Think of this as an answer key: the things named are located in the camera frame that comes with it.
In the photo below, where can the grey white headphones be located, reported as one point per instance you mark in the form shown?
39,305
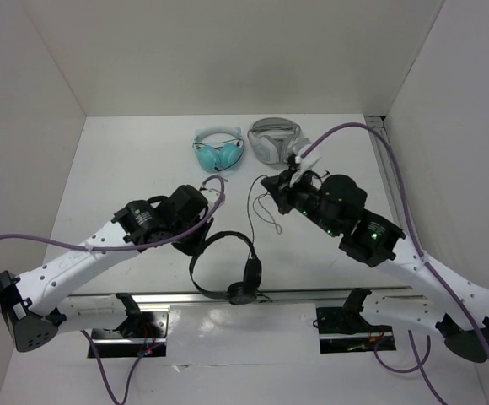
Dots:
274,139

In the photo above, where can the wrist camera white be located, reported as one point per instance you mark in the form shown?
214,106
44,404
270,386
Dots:
213,196
302,160

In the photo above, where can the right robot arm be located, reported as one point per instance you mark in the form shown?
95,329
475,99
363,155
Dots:
455,309

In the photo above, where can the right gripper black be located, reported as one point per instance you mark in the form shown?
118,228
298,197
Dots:
281,191

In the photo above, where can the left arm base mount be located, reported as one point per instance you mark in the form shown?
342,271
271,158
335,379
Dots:
146,338

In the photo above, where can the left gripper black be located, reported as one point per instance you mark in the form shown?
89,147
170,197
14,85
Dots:
196,246

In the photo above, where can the aluminium rail front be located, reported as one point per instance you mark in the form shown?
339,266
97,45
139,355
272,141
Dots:
242,296

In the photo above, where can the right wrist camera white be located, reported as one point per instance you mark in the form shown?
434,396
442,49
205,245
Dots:
302,160

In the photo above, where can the black headphones with cable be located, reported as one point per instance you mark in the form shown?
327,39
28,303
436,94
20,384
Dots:
230,258

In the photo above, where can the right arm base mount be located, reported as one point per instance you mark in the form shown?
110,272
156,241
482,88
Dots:
342,333

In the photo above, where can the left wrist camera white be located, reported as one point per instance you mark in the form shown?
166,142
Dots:
213,196

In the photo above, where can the teal headphones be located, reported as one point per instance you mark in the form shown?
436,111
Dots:
218,156

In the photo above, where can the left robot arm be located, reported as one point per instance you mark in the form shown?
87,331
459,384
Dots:
40,304

